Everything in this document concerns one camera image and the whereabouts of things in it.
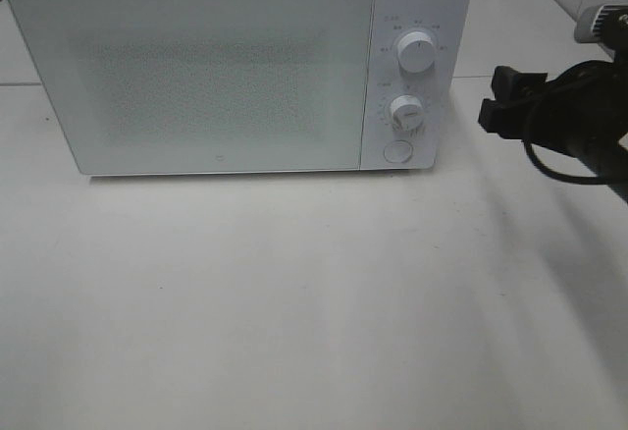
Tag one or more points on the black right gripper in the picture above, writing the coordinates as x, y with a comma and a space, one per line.
584, 111

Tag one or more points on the white timer knob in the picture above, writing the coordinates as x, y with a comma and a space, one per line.
406, 113

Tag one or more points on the round door release button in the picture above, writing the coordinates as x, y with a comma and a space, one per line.
398, 152

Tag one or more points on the white microwave door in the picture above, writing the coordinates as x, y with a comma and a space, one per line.
155, 87

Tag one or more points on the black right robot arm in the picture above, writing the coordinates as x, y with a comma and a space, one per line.
617, 183

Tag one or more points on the upper white power knob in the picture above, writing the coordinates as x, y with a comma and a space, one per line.
416, 51

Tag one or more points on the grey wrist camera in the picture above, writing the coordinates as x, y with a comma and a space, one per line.
605, 25

